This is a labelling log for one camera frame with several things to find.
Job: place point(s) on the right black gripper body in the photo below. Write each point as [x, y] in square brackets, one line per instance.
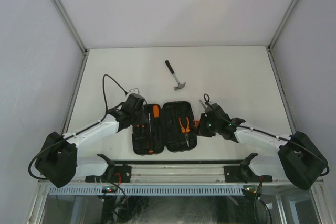
[207, 129]

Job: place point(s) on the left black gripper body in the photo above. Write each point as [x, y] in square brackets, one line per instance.
[139, 117]

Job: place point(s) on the orange grip bit screwdriver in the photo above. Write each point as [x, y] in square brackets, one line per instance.
[156, 113]

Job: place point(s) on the black orange handled screwdriver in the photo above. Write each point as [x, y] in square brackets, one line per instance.
[150, 136]

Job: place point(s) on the orange handled needle-nose pliers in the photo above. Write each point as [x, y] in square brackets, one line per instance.
[185, 129]

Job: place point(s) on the black plastic tool case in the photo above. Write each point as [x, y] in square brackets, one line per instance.
[168, 132]

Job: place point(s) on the black handled claw hammer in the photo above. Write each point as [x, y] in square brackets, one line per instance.
[179, 84]

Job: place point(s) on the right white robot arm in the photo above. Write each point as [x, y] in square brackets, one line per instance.
[292, 156]

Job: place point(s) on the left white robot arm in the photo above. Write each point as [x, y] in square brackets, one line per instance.
[59, 160]

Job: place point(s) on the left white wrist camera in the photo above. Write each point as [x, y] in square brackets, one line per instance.
[133, 91]

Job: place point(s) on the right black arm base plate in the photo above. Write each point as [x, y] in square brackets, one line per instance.
[234, 173]

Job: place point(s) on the aluminium front frame rail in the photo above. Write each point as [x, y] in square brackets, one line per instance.
[151, 173]

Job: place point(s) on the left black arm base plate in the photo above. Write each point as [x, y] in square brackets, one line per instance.
[112, 173]

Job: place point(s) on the blue slotted cable duct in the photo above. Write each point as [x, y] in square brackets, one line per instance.
[148, 190]

